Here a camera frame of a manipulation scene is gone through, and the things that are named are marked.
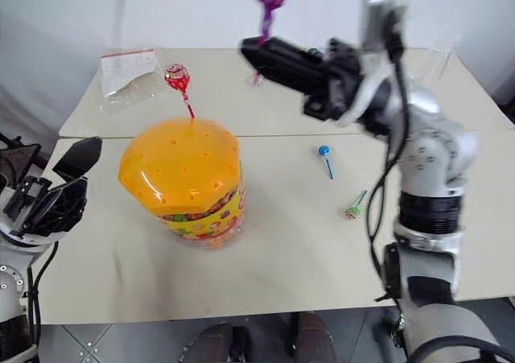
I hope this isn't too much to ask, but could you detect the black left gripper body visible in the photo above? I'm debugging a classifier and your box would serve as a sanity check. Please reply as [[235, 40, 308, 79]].
[[2, 175, 54, 236]]

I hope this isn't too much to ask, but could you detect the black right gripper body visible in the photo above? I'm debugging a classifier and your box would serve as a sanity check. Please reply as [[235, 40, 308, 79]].
[[302, 38, 362, 122]]

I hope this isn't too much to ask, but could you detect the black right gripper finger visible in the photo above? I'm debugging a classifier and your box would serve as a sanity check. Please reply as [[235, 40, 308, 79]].
[[240, 37, 335, 96], [266, 35, 323, 64]]

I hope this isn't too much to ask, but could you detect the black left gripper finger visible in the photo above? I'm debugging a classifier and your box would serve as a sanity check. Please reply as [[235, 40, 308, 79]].
[[23, 175, 90, 237], [51, 135, 104, 178]]

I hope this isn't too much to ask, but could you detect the orange lidded lollipop jar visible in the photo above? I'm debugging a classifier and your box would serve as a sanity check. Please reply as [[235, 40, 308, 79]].
[[117, 116, 248, 251]]

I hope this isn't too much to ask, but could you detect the blue wrapped lollipop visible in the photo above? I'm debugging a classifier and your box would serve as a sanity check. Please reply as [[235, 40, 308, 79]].
[[317, 144, 336, 180]]

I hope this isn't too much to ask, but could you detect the clear bag with red label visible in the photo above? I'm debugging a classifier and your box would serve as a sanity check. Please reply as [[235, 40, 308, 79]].
[[98, 47, 163, 117]]

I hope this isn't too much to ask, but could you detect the red wrapped lollipop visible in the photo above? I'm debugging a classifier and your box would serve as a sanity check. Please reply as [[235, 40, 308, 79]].
[[163, 62, 197, 121]]

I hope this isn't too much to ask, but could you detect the green wrapped lollipop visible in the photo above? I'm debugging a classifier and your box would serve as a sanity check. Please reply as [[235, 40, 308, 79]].
[[344, 189, 369, 221]]

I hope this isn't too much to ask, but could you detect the dark rounded shape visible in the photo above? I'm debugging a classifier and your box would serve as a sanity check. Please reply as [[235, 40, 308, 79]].
[[187, 322, 253, 363], [295, 311, 337, 363]]

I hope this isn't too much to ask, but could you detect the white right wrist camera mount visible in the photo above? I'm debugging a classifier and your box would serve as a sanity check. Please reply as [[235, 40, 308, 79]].
[[340, 61, 404, 127]]

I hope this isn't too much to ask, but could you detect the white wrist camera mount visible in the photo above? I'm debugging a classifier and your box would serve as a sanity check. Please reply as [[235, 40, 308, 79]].
[[340, 61, 404, 127], [0, 185, 68, 255]]

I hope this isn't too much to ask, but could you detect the black angular frame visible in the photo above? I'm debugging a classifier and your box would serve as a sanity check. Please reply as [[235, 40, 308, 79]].
[[0, 132, 43, 188]]

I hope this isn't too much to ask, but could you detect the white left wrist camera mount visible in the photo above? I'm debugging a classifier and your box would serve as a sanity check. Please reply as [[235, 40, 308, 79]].
[[0, 185, 68, 255]]

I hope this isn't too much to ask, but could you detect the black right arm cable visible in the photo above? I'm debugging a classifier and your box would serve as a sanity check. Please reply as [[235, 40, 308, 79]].
[[364, 28, 414, 303]]

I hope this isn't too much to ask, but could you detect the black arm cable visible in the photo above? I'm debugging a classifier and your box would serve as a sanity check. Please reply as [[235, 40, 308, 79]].
[[364, 28, 414, 303], [23, 240, 60, 363]]

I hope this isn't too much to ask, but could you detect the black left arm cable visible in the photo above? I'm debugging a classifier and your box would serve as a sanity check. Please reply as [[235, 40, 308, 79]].
[[23, 240, 60, 363]]

